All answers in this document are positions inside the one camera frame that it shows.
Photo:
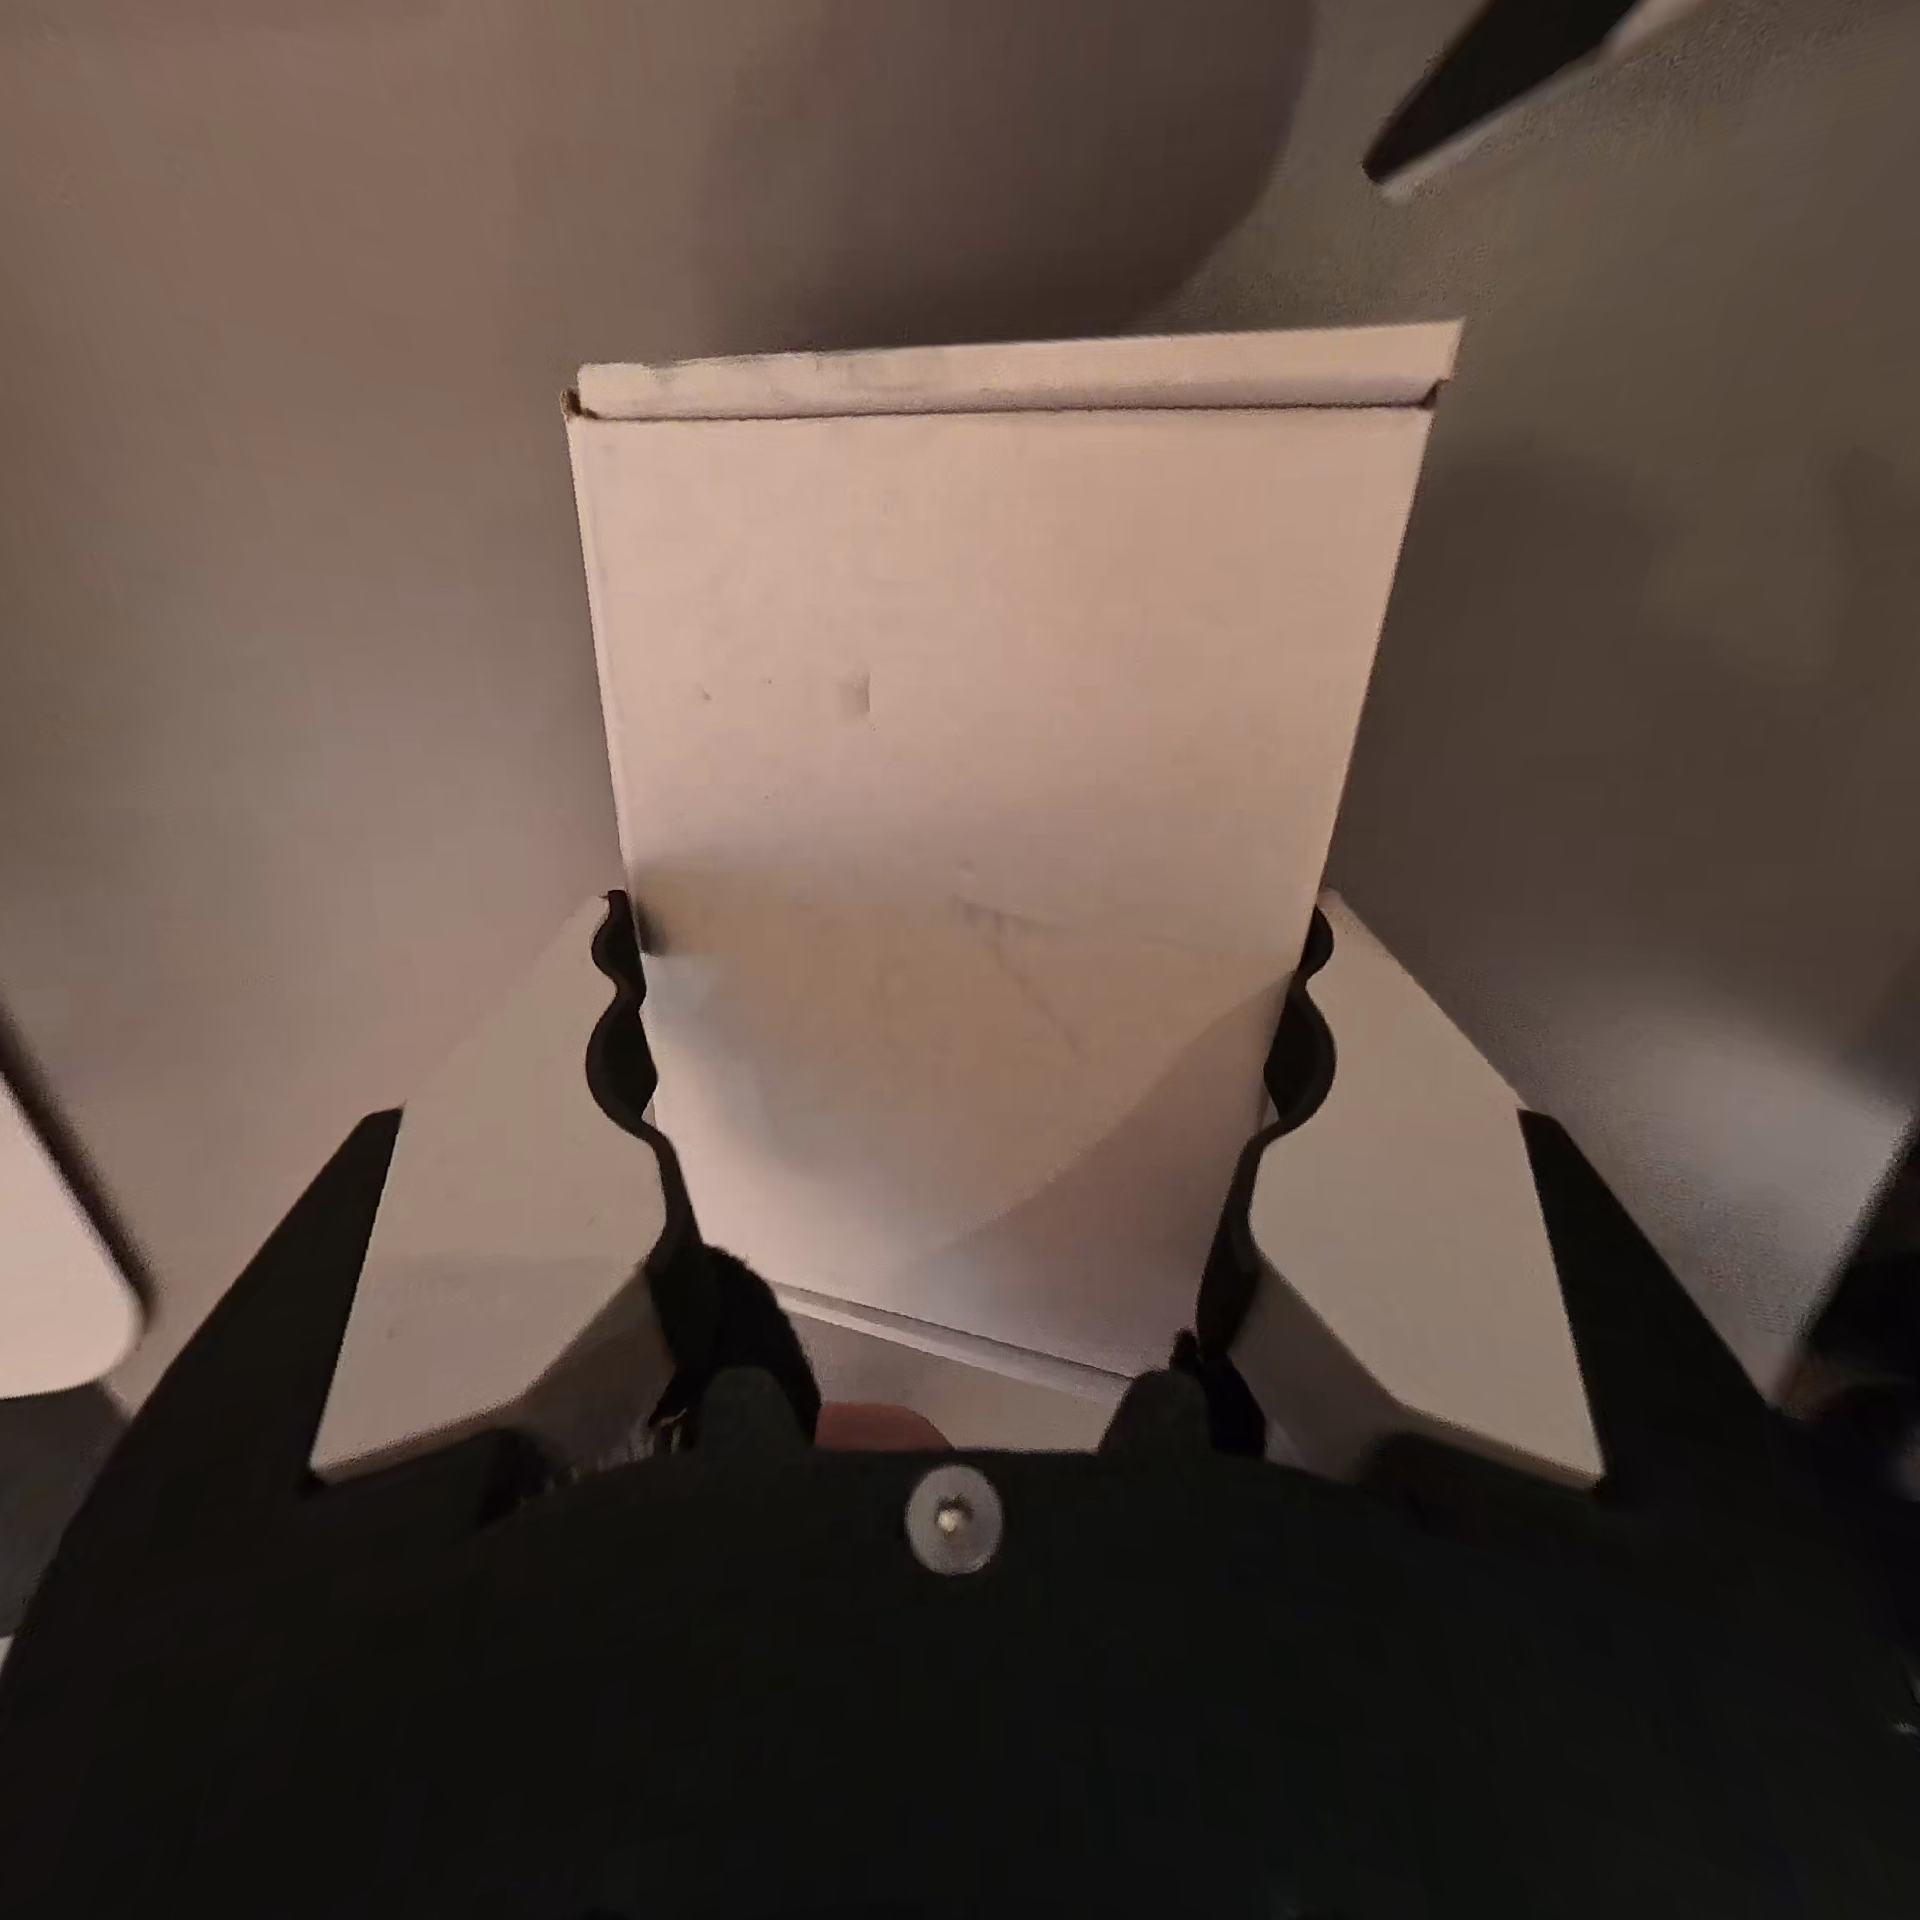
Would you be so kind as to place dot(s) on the white cardboard box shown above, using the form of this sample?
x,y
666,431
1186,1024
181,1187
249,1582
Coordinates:
x,y
973,675

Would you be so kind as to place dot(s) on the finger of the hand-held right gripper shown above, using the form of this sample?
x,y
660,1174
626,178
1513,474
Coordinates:
x,y
1499,82

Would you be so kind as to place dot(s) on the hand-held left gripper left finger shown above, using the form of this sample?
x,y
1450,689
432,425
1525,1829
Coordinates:
x,y
481,1231

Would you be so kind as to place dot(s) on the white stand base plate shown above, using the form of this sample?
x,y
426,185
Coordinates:
x,y
53,1277

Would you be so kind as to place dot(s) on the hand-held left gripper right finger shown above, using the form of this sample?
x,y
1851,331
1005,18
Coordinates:
x,y
1424,1245

